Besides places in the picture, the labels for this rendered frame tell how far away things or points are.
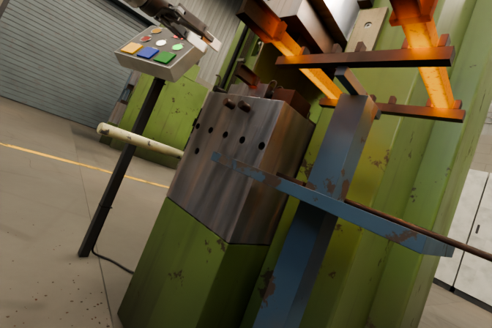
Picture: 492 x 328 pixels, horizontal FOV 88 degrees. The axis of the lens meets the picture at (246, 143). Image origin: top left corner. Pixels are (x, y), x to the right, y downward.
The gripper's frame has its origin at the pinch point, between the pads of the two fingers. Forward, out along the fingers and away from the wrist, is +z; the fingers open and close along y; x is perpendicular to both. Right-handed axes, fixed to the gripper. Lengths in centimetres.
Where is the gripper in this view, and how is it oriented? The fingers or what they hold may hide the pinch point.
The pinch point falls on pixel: (205, 42)
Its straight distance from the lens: 85.1
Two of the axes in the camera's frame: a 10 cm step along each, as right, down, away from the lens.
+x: 3.7, -9.2, 0.8
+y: 6.9, 2.2, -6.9
